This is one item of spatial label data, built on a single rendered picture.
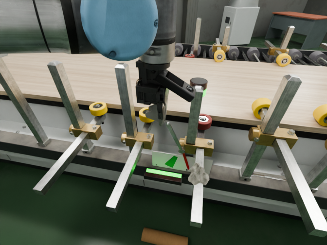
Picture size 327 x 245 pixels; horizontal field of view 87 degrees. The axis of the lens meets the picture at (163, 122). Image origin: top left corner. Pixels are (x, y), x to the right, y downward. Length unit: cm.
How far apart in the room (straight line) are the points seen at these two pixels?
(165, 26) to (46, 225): 155
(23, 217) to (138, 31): 170
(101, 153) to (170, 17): 71
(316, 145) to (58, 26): 107
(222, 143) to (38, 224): 142
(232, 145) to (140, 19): 86
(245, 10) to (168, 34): 518
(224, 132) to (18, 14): 86
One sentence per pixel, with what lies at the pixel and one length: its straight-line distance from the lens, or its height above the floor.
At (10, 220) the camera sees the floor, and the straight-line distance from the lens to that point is 184.
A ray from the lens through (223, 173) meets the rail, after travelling 84.
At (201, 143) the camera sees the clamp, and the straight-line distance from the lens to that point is 70.
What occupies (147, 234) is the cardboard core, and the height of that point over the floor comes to 8.
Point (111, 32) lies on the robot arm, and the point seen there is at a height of 132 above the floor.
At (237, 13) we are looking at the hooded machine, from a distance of 543.
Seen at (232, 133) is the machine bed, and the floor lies 77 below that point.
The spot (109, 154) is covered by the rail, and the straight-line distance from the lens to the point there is 91.
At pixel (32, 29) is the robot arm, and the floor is 132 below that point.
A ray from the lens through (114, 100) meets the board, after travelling 91.
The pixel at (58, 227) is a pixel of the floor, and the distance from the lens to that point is 163.
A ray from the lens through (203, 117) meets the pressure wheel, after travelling 76.
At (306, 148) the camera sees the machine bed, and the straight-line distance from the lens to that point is 110.
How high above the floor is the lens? 136
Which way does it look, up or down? 39 degrees down
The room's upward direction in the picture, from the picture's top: straight up
